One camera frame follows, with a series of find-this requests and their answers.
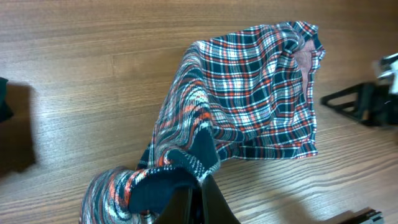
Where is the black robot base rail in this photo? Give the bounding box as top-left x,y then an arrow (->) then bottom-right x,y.
340,209 -> 385,224

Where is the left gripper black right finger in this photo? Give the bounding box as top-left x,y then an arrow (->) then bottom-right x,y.
201,175 -> 240,224

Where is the folded dark green garment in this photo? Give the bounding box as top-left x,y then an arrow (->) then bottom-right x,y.
0,77 -> 14,123

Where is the plaid shirt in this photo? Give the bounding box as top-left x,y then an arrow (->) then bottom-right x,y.
80,21 -> 325,223

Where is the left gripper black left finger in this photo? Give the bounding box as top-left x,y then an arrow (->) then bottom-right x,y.
155,187 -> 193,224

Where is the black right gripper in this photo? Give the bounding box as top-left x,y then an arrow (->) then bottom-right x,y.
320,53 -> 397,126

